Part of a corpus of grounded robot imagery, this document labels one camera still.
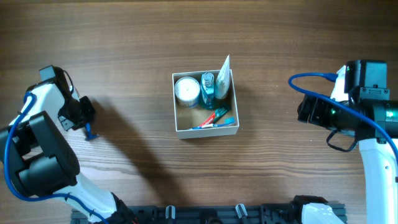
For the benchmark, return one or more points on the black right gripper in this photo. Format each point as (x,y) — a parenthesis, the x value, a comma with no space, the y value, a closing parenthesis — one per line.
(306,109)

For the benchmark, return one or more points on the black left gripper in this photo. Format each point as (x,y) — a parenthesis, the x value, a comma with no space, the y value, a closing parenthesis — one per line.
(86,110)

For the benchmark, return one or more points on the blue disposable razor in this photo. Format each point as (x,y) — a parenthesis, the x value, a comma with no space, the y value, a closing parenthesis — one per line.
(89,135)

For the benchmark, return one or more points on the blue toothbrush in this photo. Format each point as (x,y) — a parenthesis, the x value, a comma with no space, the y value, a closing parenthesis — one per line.
(228,122)

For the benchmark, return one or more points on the white cream tube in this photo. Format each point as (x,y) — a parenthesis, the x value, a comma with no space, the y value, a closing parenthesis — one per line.
(223,80)

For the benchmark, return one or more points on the green red toothpaste tube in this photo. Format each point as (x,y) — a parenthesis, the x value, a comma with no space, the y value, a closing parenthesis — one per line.
(215,116)

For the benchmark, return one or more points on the blue mouthwash bottle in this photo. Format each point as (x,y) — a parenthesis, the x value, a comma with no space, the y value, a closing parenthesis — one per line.
(207,90)

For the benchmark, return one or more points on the cotton swab jar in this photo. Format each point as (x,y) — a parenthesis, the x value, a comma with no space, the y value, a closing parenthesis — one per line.
(187,91)

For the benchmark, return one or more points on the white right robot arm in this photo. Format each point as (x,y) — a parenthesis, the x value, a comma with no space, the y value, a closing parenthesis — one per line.
(359,106)

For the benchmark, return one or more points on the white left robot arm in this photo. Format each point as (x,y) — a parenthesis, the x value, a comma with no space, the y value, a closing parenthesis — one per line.
(39,163)

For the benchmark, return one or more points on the white cardboard box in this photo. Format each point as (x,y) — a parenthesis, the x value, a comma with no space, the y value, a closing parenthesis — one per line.
(197,122)

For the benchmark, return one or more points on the white wrist camera, right arm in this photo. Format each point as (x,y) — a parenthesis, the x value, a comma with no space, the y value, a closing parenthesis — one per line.
(338,93)

